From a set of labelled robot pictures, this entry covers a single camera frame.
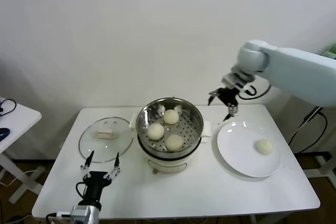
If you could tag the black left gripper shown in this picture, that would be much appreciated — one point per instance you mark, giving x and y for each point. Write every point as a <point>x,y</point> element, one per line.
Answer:
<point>95,182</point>

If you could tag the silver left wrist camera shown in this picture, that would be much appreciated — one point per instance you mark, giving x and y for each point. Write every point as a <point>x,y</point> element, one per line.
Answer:
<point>80,212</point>

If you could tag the round glass pot lid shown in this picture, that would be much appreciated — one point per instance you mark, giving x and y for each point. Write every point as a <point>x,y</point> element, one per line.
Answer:
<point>123,134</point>

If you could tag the stainless steel steamer basket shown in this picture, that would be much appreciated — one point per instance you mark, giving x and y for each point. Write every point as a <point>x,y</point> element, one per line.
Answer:
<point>189,129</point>

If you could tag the white electric pot base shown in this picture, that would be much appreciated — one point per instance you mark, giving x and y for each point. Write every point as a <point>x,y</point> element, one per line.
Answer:
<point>168,165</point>

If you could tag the blue computer mouse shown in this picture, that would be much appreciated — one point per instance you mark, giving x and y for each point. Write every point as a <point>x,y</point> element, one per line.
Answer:
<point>4,132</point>

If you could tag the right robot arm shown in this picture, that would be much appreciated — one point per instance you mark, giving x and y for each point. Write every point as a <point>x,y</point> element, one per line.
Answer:
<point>294,69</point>

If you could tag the mint green appliance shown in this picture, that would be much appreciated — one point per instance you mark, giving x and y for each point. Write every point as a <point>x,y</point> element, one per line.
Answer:
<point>332,49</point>

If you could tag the white steamed baozi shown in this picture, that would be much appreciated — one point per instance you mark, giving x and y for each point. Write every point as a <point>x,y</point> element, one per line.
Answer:
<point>264,147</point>
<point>170,117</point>
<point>174,142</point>
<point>155,131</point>

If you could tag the white side table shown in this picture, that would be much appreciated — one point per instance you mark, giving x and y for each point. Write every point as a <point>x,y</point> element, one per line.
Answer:
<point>18,121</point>

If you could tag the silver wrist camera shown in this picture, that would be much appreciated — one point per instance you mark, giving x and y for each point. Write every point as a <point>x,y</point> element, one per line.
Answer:
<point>228,79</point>
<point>80,212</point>

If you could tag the white round plate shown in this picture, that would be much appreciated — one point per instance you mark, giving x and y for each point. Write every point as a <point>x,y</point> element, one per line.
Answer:
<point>236,155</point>

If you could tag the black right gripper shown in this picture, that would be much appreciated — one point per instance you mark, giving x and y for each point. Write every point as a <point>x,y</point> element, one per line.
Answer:
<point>228,95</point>

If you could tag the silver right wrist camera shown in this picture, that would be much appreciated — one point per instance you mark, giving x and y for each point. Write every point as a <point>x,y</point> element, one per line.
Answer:
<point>228,79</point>

